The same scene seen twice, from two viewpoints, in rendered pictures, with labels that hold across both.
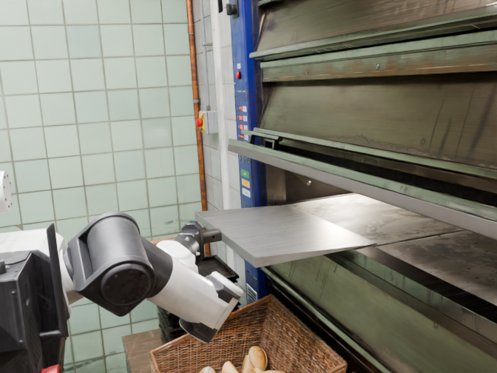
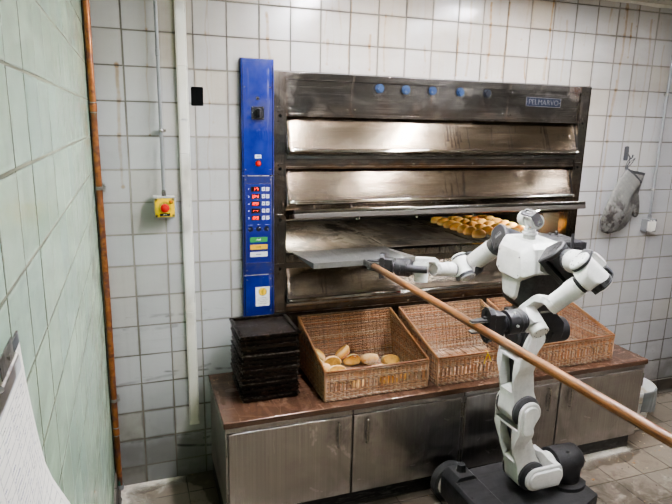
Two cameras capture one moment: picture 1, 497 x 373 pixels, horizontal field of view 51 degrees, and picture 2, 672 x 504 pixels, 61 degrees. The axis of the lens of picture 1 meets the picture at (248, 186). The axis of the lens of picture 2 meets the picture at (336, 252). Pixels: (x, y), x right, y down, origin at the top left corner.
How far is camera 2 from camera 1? 3.29 m
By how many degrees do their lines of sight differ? 88
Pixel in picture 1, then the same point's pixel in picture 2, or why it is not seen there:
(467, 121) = (458, 183)
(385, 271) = (414, 250)
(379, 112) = (412, 182)
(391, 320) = not seen: hidden behind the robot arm
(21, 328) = not seen: hidden behind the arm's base
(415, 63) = (435, 163)
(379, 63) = (415, 162)
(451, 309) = (450, 249)
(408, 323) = not seen: hidden behind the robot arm
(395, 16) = (431, 145)
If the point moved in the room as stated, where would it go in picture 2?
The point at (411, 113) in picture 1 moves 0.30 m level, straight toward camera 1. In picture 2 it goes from (431, 182) to (487, 185)
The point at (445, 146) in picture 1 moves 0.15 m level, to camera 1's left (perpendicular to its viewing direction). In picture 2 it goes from (453, 192) to (459, 195)
